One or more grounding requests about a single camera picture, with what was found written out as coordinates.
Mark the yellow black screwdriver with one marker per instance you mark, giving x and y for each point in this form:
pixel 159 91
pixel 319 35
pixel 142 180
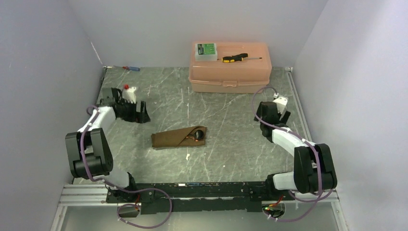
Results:
pixel 238 58

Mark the blue red screwdriver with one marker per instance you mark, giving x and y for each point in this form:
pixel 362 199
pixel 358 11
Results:
pixel 130 68

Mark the pink plastic storage box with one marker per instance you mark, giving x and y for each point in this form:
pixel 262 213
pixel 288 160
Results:
pixel 237 77

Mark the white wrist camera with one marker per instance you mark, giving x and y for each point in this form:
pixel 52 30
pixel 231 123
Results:
pixel 129 94
pixel 281 103

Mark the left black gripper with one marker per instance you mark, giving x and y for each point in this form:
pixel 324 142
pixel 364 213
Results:
pixel 142 117

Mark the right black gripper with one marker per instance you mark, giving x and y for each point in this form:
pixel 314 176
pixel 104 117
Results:
pixel 285 117

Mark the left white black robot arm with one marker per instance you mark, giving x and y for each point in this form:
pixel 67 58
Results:
pixel 88 151

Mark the aluminium frame rail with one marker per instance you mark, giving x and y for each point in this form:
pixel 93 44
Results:
pixel 84 208

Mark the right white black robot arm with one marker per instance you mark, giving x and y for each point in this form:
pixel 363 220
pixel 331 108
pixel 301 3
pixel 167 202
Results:
pixel 312 163

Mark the green white small box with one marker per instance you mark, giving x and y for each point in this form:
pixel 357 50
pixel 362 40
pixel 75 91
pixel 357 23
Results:
pixel 205 52

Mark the brown cloth napkin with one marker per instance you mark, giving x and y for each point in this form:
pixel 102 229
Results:
pixel 177 138

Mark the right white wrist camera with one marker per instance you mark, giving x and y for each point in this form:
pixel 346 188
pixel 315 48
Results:
pixel 281 103

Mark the black spoon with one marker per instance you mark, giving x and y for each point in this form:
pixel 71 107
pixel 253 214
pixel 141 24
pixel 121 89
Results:
pixel 199 134

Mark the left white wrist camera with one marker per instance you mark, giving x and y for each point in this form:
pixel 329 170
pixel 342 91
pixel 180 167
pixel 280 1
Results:
pixel 129 94

